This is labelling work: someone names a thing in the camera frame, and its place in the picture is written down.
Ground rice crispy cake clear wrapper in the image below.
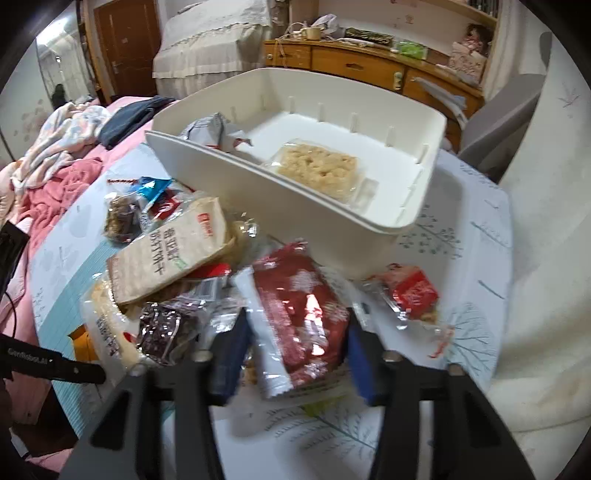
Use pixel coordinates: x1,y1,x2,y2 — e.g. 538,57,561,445
263,141,378,205

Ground wooden desk with drawers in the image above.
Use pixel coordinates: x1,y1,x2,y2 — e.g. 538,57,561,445
262,39,485,149

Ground grey office chair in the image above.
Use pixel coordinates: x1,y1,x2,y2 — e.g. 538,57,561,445
412,32,553,184

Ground beige cracker packet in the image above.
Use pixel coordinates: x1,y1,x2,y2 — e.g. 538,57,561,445
107,196,235,306

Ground dark printed box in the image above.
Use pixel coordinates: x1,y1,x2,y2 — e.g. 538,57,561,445
345,28,399,48

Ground white plastic storage container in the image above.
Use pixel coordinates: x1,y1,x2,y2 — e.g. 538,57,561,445
145,67,448,280

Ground dark chocolate clear packet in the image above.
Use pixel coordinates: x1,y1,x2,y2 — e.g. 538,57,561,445
136,295,209,366

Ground wall mirror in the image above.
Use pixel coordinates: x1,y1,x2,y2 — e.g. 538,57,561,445
36,28,100,108

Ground brown granola clear packet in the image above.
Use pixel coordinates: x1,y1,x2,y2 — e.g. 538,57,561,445
103,193,142,243

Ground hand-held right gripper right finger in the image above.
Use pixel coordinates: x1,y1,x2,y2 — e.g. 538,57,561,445
348,318,541,480

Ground wooden desk shelf hutch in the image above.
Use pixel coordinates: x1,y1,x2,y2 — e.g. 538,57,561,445
462,0,502,29

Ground red snowflake print snack packet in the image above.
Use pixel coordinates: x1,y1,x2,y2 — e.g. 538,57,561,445
233,241,352,401

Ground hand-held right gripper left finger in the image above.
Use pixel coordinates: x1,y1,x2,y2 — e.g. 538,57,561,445
58,307,252,480

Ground white fleece blanket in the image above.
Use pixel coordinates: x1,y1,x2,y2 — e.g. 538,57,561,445
482,44,591,467

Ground pale biscuit clear packet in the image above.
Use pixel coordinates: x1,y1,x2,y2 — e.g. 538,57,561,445
81,276,149,371

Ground silver white snack packet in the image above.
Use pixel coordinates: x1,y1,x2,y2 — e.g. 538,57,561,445
179,113,254,152

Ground pink fleece blanket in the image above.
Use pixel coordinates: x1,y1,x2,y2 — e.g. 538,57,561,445
0,158,106,287

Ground green box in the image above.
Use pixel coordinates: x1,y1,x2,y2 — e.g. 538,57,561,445
396,41,428,61

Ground black flat device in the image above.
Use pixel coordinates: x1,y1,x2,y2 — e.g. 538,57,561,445
0,220,30,297

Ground small red label pastry packet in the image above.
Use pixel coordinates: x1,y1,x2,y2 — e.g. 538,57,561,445
364,264,457,360

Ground red white snack packet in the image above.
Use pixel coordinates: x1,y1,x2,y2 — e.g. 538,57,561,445
147,188,186,228

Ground white plastic bag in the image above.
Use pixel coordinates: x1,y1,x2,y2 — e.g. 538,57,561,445
311,15,339,36

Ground floral print quilt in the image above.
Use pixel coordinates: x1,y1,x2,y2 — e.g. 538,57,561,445
11,102,112,191

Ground lace cloth covered furniture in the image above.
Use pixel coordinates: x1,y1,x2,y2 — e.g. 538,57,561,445
152,0,274,92

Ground small blue snack packet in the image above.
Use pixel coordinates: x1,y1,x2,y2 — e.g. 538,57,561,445
136,176,171,205

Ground dark blue jeans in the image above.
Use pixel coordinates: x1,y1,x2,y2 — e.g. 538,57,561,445
98,96,177,151

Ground pink bed sheet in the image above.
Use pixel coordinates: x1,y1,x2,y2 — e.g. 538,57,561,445
0,96,160,462

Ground brown wooden door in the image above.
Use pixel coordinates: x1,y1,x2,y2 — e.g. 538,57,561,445
93,0,163,105

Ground doll with pink box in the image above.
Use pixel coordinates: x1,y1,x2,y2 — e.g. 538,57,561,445
449,23,493,71

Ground tree print tablecloth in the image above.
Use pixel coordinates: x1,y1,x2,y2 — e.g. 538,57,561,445
28,144,515,480

